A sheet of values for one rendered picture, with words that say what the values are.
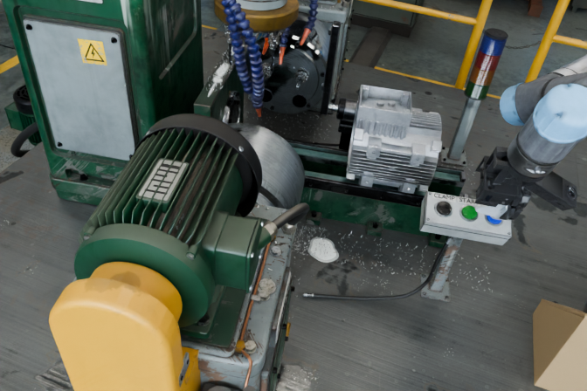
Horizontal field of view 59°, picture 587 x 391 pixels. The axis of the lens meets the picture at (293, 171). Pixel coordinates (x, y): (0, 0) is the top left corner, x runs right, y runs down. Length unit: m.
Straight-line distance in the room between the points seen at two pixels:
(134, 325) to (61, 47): 0.75
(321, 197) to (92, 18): 0.67
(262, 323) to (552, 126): 0.48
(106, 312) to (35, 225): 0.91
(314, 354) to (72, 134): 0.73
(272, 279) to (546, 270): 0.86
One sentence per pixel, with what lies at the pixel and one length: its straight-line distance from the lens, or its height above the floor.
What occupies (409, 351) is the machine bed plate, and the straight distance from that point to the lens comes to 1.17.
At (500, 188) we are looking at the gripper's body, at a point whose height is 1.20.
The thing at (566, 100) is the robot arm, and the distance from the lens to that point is 0.80.
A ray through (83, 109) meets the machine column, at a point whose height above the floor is 1.11.
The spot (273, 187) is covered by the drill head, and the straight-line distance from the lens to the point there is 0.94.
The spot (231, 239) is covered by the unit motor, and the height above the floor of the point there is 1.31.
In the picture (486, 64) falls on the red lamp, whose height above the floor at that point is 1.14.
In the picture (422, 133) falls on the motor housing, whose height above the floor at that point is 1.09.
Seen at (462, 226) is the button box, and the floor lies 1.05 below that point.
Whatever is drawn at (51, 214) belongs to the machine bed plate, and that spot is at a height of 0.80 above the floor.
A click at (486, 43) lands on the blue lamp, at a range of 1.48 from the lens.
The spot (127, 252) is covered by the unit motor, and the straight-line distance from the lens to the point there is 0.57.
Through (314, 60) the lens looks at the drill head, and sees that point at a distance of 1.43.
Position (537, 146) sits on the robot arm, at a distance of 0.83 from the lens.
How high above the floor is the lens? 1.76
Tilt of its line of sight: 39 degrees down
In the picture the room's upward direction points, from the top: 6 degrees clockwise
